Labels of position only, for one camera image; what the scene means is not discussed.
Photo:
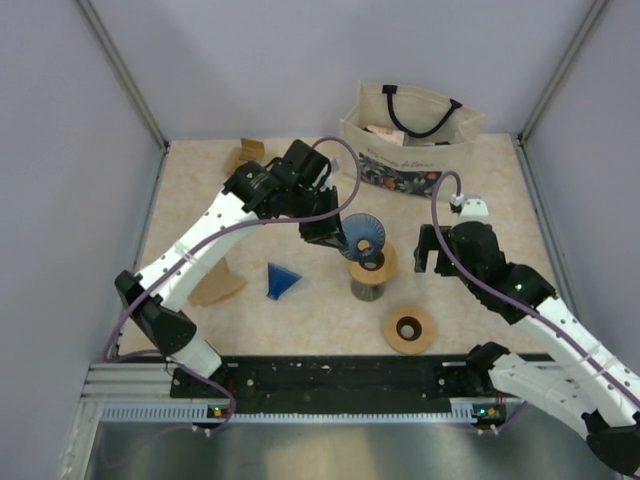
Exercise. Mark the wooden dripper ring stand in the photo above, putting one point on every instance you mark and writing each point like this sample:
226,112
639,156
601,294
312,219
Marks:
378,271

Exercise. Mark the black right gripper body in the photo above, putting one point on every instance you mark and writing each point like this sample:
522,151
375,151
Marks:
445,267

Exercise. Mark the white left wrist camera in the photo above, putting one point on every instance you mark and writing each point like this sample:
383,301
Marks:
327,178

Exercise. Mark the cream canvas tote bag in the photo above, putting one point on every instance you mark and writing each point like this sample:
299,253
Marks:
406,137

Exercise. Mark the smoked glass carafe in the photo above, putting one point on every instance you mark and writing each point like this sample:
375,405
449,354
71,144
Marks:
366,292

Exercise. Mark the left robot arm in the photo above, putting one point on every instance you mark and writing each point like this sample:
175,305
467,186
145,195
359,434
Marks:
154,297

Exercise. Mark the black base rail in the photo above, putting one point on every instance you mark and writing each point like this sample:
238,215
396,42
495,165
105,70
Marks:
362,384

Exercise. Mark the wooden ring stand front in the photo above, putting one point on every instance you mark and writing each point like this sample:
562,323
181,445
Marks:
409,330

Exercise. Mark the brown paper filter stack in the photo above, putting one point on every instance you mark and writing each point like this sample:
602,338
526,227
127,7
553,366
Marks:
220,283

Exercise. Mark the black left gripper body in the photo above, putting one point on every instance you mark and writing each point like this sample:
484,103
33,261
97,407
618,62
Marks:
311,200

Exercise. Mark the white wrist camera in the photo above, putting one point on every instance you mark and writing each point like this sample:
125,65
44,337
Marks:
469,208
327,178

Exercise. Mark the blue glass dripper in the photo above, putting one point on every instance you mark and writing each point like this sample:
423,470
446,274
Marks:
280,279
365,237

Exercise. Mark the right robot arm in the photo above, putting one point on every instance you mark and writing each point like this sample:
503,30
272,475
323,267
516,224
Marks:
597,396

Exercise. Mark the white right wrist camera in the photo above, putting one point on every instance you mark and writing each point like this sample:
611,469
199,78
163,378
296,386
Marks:
469,208

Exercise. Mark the brown cardboard box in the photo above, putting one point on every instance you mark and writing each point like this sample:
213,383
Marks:
249,150

